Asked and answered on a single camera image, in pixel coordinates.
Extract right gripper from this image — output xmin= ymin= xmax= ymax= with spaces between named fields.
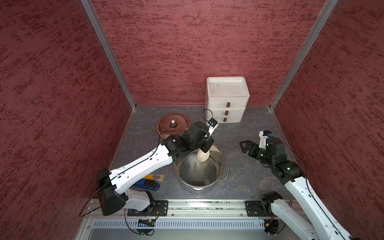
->
xmin=238 ymin=140 xmax=274 ymax=166

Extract steel pot lid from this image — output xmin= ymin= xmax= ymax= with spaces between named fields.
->
xmin=156 ymin=113 xmax=192 ymax=140

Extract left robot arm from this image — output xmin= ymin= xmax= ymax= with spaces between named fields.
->
xmin=96 ymin=118 xmax=219 ymax=216

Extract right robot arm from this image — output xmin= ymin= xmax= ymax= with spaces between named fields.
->
xmin=240 ymin=136 xmax=353 ymax=240

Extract stainless steel pot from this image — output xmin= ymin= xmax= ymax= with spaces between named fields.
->
xmin=173 ymin=145 xmax=231 ymax=195

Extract white three-drawer box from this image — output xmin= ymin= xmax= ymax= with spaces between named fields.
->
xmin=203 ymin=77 xmax=250 ymax=124

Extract right corner aluminium profile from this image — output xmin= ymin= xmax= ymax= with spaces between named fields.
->
xmin=269 ymin=0 xmax=338 ymax=112

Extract corner aluminium profile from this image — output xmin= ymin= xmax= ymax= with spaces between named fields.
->
xmin=81 ymin=0 xmax=137 ymax=111
xmin=269 ymin=0 xmax=338 ymax=112

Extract left corner aluminium profile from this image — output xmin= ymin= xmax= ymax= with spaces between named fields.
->
xmin=81 ymin=0 xmax=137 ymax=111

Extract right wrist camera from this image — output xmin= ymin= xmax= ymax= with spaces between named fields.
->
xmin=259 ymin=130 xmax=274 ymax=149

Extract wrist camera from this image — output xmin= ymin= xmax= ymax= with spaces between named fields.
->
xmin=259 ymin=130 xmax=274 ymax=149
xmin=207 ymin=118 xmax=219 ymax=138

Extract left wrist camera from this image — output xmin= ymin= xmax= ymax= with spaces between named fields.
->
xmin=207 ymin=118 xmax=219 ymax=138

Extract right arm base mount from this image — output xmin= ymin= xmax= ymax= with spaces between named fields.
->
xmin=245 ymin=201 xmax=273 ymax=217

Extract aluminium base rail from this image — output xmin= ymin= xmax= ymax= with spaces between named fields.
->
xmin=86 ymin=198 xmax=307 ymax=220

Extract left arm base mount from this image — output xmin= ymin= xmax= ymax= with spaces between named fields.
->
xmin=127 ymin=200 xmax=169 ymax=217

